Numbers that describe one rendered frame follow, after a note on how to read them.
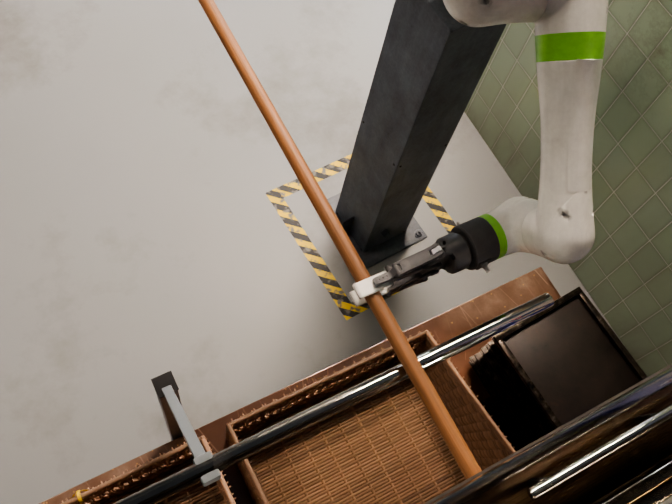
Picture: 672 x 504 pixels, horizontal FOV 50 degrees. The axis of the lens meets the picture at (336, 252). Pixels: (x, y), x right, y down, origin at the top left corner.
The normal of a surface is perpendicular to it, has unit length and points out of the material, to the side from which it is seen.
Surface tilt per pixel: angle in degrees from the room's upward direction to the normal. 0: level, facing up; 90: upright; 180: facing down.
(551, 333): 0
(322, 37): 0
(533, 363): 0
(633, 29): 90
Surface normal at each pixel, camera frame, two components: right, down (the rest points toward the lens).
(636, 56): -0.88, 0.37
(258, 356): 0.14, -0.44
